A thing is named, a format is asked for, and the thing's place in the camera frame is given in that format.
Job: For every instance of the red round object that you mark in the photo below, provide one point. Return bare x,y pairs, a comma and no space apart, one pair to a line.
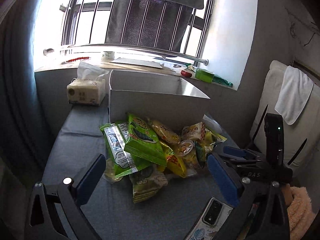
186,74

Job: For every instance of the steel window rail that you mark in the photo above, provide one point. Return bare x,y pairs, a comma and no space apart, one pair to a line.
121,48

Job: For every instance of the pink fleece right sleeve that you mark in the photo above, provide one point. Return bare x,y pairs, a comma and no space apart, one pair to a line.
300,213

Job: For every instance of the right hand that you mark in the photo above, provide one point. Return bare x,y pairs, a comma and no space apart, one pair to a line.
287,193

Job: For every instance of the white cushion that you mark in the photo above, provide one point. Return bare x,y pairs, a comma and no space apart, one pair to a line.
301,138

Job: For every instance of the yellow lemon chip bag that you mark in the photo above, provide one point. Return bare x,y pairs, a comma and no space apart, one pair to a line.
206,145

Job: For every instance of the white storage box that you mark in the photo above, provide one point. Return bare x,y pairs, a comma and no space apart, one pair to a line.
169,99

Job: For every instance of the yellow round cracker bag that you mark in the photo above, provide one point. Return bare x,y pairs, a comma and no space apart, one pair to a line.
164,132

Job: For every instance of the jelly cup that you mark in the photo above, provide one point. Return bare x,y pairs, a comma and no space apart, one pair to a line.
184,147

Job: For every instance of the white tape roll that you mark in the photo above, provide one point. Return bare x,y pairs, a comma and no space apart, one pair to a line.
108,55

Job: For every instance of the tissue pack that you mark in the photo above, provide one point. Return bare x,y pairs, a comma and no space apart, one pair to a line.
89,87

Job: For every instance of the green pea snack bag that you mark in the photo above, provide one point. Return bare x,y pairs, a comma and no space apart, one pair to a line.
146,183

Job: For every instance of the smartphone with cartoon case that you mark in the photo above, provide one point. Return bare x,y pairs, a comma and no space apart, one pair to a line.
210,221

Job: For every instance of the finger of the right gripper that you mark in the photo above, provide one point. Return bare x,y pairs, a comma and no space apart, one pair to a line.
231,159
239,152

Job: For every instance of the green plastic box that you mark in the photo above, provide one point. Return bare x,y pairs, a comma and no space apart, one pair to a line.
204,75

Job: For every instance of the grey cardboard sheet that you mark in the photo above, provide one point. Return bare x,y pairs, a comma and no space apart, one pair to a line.
137,62

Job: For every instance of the green seaweed snack bag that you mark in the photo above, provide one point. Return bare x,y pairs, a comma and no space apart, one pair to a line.
143,141

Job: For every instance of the white towel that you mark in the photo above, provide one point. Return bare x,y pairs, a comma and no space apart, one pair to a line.
294,94

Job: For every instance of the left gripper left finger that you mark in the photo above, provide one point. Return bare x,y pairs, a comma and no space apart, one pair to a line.
43,221

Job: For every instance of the yellow red snack pouch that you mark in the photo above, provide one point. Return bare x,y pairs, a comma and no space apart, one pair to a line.
174,164

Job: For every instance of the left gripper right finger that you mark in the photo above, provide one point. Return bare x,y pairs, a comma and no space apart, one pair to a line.
259,210

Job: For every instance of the green plastic bag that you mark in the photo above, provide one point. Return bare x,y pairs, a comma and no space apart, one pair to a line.
216,79

